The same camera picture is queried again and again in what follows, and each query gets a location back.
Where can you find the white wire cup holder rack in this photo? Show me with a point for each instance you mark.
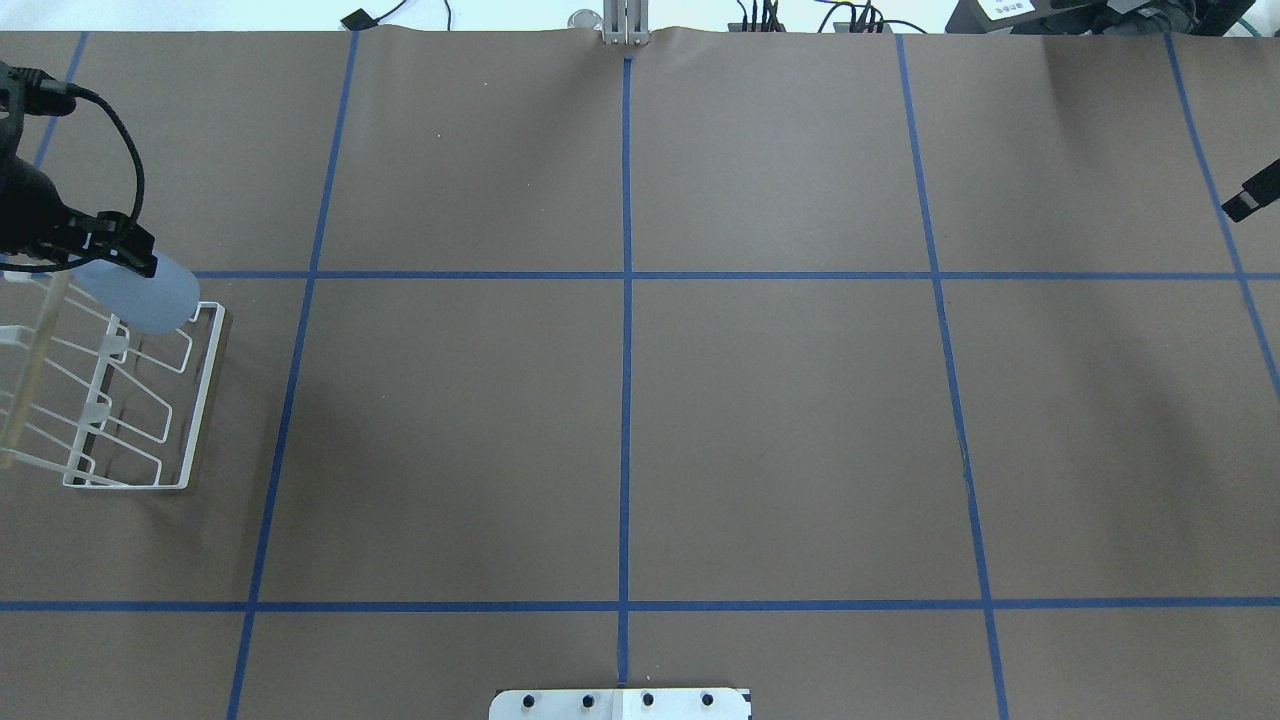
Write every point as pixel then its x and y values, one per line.
pixel 96 404

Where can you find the light blue plastic cup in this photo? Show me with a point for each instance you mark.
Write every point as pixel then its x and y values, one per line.
pixel 151 305

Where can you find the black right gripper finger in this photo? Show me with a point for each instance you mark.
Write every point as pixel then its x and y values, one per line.
pixel 1256 193

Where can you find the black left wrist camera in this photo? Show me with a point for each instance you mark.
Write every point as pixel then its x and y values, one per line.
pixel 32 91

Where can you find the aluminium frame post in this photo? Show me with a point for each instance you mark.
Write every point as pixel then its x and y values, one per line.
pixel 625 23

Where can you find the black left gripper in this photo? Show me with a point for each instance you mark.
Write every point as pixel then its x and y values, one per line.
pixel 30 212

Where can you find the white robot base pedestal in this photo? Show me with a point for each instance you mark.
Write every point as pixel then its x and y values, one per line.
pixel 623 703

